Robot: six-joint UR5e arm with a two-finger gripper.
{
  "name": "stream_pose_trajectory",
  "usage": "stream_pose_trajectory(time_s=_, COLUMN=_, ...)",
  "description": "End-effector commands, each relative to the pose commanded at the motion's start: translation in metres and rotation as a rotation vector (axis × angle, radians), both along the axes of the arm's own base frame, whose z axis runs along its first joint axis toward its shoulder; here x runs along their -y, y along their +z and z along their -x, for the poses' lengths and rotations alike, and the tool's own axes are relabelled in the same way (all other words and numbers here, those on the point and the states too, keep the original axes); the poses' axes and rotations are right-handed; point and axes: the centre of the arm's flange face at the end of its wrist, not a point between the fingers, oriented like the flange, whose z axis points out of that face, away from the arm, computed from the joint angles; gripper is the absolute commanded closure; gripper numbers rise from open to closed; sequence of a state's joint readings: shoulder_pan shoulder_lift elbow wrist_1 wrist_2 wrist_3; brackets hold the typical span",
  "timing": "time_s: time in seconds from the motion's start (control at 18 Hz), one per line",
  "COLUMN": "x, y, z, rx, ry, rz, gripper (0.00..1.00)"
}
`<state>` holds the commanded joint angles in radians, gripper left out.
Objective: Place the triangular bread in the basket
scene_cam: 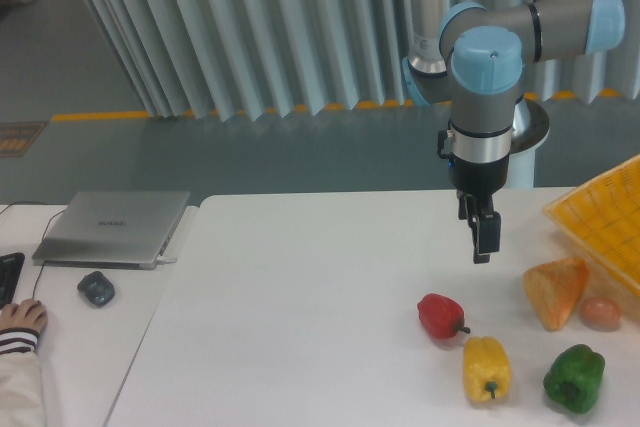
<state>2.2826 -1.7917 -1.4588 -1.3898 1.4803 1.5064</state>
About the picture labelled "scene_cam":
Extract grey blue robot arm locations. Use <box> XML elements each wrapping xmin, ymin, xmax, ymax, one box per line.
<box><xmin>406</xmin><ymin>0</ymin><xmax>626</xmax><ymax>263</ymax></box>

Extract yellow woven basket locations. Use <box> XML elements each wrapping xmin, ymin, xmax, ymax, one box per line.
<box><xmin>543</xmin><ymin>156</ymin><xmax>639</xmax><ymax>297</ymax></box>

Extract red bell pepper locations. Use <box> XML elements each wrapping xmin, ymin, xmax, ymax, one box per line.
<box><xmin>417</xmin><ymin>293</ymin><xmax>471</xmax><ymax>340</ymax></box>

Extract grey folding partition screen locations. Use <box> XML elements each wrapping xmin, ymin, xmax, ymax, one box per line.
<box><xmin>56</xmin><ymin>0</ymin><xmax>640</xmax><ymax>123</ymax></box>

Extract yellow bell pepper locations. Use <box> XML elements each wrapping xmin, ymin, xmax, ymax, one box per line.
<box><xmin>463</xmin><ymin>336</ymin><xmax>512</xmax><ymax>403</ymax></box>

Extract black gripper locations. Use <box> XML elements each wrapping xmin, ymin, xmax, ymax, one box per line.
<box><xmin>449</xmin><ymin>154</ymin><xmax>509</xmax><ymax>264</ymax></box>

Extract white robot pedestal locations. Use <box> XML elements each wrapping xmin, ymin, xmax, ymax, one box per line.
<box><xmin>505</xmin><ymin>98</ymin><xmax>550</xmax><ymax>189</ymax></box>

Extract white striped sleeve forearm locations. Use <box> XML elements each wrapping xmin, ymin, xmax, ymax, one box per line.
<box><xmin>1</xmin><ymin>328</ymin><xmax>46</xmax><ymax>426</ymax></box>

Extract silver laptop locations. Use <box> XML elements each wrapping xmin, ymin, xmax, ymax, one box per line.
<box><xmin>32</xmin><ymin>191</ymin><xmax>190</xmax><ymax>269</ymax></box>

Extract orange triangular bread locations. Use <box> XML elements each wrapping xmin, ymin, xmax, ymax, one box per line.
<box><xmin>522</xmin><ymin>257</ymin><xmax>590</xmax><ymax>331</ymax></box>

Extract green bell pepper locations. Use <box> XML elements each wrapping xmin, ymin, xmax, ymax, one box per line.
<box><xmin>543</xmin><ymin>344</ymin><xmax>606</xmax><ymax>414</ymax></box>

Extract black keyboard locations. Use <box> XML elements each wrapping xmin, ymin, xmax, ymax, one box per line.
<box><xmin>0</xmin><ymin>252</ymin><xmax>25</xmax><ymax>309</ymax></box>

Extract person's hand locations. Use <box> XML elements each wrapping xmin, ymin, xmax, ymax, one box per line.
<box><xmin>0</xmin><ymin>298</ymin><xmax>48</xmax><ymax>334</ymax></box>

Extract brown egg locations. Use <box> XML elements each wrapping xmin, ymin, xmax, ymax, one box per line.
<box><xmin>580</xmin><ymin>297</ymin><xmax>622</xmax><ymax>331</ymax></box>

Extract black mouse cable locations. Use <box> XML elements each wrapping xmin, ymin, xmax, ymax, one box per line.
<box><xmin>0</xmin><ymin>201</ymin><xmax>69</xmax><ymax>301</ymax></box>

